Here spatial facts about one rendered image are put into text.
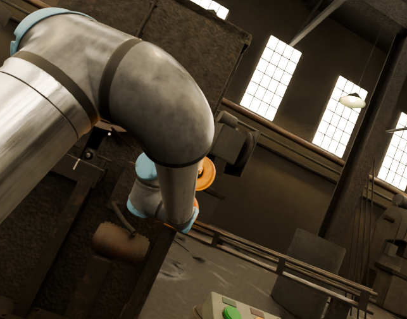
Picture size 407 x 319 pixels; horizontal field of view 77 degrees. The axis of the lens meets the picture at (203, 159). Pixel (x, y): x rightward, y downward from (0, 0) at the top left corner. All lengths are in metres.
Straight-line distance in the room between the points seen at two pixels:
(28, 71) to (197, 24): 1.35
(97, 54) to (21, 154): 0.13
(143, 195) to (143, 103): 0.57
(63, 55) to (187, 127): 0.16
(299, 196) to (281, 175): 0.90
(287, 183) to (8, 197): 8.21
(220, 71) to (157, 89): 1.24
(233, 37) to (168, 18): 0.38
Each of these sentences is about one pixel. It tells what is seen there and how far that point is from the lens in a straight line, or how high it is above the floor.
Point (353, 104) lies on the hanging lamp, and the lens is 7.73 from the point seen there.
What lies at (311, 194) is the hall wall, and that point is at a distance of 8.84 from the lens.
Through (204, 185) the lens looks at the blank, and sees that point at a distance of 1.08.
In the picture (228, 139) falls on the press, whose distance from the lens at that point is 5.54.
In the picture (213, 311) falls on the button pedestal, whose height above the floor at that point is 0.60.
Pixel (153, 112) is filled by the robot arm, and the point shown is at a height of 0.88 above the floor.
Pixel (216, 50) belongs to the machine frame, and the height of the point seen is 1.57.
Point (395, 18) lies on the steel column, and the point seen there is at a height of 5.04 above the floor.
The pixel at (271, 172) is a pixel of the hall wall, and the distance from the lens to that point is 8.13.
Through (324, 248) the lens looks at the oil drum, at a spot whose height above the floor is 0.78.
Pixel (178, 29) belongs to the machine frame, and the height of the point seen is 1.57.
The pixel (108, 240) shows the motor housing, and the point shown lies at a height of 0.49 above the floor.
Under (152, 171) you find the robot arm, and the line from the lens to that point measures 0.80.
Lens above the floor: 0.82
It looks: 6 degrees up
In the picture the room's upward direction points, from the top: 25 degrees clockwise
